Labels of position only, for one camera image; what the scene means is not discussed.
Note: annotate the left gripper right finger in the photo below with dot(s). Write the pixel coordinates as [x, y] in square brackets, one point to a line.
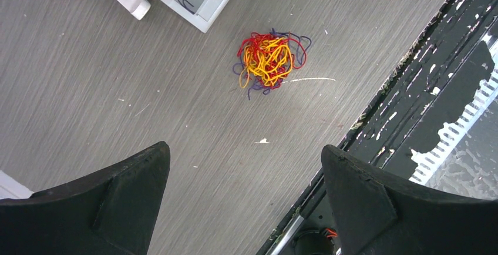
[377, 212]

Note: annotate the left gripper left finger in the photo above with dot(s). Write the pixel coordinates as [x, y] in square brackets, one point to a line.
[110, 211]

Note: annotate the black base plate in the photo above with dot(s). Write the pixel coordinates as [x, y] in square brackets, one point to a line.
[434, 123]

